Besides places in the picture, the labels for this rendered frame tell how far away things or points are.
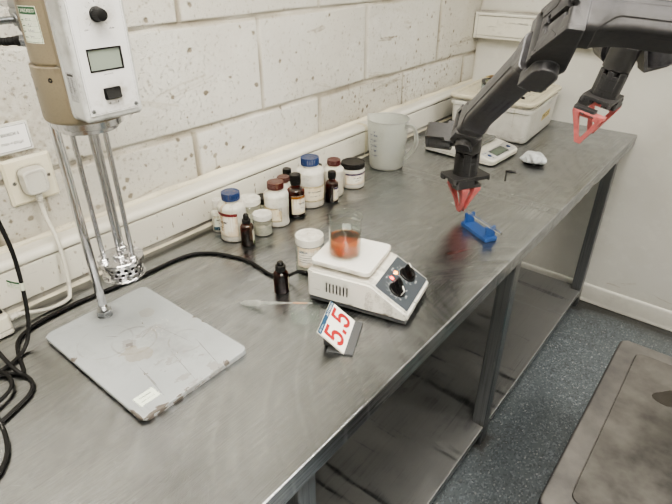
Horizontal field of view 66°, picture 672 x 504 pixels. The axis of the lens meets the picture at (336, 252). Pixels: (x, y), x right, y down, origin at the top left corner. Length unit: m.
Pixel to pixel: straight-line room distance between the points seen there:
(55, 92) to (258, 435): 0.51
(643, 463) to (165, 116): 1.28
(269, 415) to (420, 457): 0.88
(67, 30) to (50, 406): 0.52
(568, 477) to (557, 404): 0.71
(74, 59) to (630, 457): 1.29
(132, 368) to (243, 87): 0.75
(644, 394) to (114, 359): 1.24
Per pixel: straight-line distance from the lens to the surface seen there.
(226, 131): 1.34
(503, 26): 2.30
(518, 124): 1.94
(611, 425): 1.45
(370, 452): 1.61
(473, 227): 1.29
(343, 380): 0.84
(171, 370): 0.88
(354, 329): 0.93
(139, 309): 1.03
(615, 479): 1.34
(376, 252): 0.99
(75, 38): 0.69
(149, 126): 1.21
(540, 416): 1.93
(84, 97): 0.70
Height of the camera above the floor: 1.33
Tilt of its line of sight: 30 degrees down
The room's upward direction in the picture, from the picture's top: straight up
